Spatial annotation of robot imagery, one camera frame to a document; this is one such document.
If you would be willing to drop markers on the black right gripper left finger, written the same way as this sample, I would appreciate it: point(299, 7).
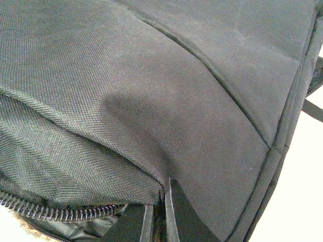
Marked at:
point(135, 224)

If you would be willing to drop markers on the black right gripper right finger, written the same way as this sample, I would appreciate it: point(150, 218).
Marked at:
point(182, 222)

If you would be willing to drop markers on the black student backpack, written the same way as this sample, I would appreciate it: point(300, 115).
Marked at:
point(103, 101)

